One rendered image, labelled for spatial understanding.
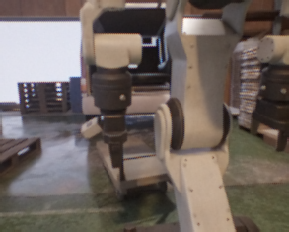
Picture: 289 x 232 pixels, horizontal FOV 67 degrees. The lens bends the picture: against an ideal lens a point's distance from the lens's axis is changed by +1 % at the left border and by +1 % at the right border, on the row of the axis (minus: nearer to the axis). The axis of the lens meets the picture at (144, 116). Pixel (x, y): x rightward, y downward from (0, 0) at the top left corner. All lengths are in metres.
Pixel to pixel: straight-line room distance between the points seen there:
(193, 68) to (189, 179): 0.27
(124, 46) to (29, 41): 7.14
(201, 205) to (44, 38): 7.09
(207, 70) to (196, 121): 0.12
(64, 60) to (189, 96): 6.73
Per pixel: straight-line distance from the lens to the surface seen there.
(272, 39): 0.63
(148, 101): 3.00
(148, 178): 1.27
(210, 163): 0.62
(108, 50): 0.46
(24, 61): 7.58
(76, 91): 5.61
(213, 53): 0.54
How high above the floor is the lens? 0.73
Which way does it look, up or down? 9 degrees down
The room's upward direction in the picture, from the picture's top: 2 degrees counter-clockwise
